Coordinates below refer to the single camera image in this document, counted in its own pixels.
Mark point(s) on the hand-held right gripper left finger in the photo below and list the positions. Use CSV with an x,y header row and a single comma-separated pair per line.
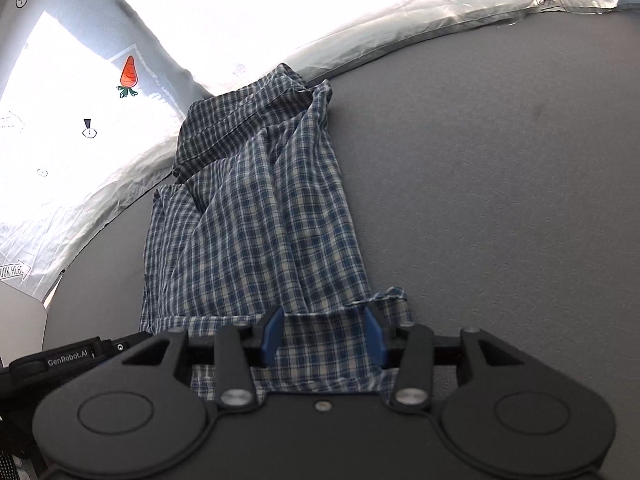
x,y
272,337

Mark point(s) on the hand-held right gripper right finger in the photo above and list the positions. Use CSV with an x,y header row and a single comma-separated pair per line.
x,y
375,337

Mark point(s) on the blue plaid shirt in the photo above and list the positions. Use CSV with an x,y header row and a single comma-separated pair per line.
x,y
250,235

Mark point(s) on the grey side panel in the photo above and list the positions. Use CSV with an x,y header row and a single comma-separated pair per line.
x,y
20,325

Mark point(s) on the orange carrot sticker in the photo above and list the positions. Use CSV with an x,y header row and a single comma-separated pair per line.
x,y
129,74

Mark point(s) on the white printed plastic sheet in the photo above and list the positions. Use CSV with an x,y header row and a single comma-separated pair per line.
x,y
250,10

